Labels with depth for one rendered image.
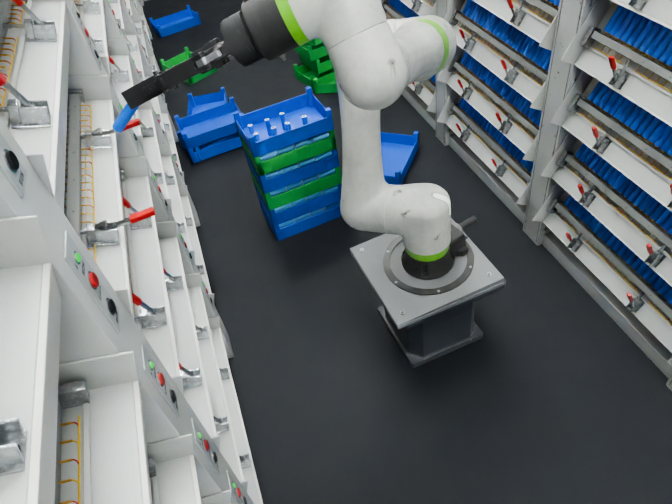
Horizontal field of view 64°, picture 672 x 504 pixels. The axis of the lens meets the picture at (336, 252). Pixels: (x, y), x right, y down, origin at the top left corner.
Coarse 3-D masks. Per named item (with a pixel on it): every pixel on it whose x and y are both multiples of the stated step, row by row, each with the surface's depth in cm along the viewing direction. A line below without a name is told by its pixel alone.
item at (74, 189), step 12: (72, 96) 102; (72, 108) 99; (72, 120) 96; (84, 120) 98; (72, 132) 93; (72, 144) 90; (72, 156) 87; (72, 168) 85; (84, 168) 87; (72, 180) 82; (72, 192) 80; (72, 204) 78; (72, 216) 76
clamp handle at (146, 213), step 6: (144, 210) 76; (150, 210) 76; (132, 216) 76; (138, 216) 75; (144, 216) 76; (150, 216) 76; (120, 222) 76; (126, 222) 76; (132, 222) 76; (108, 228) 75; (114, 228) 75
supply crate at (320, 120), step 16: (304, 96) 198; (256, 112) 194; (272, 112) 196; (288, 112) 199; (304, 112) 198; (320, 112) 195; (240, 128) 186; (256, 128) 195; (304, 128) 183; (320, 128) 186; (256, 144) 179; (272, 144) 182; (288, 144) 184
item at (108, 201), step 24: (96, 96) 107; (96, 120) 101; (96, 168) 90; (96, 192) 85; (120, 192) 86; (96, 216) 80; (120, 216) 81; (120, 240) 77; (120, 264) 73; (120, 288) 70
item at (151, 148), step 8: (144, 104) 182; (144, 112) 182; (144, 120) 178; (152, 120) 178; (144, 128) 170; (152, 128) 171; (144, 136) 170; (152, 136) 170; (144, 144) 166; (152, 144) 167; (144, 152) 163; (152, 152) 164; (152, 160) 160; (160, 160) 161; (152, 168) 157; (160, 168) 158; (160, 176) 151; (160, 184) 152; (168, 200) 139
